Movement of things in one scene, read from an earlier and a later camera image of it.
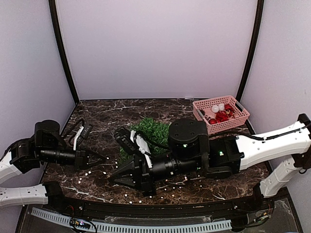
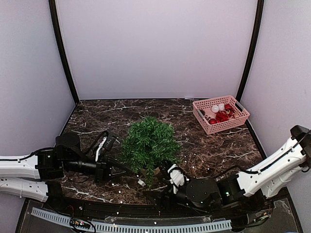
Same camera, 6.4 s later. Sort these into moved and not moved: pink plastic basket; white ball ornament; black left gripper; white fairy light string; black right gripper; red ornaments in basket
Moved: black left gripper; black right gripper; white fairy light string
Not moved: red ornaments in basket; white ball ornament; pink plastic basket
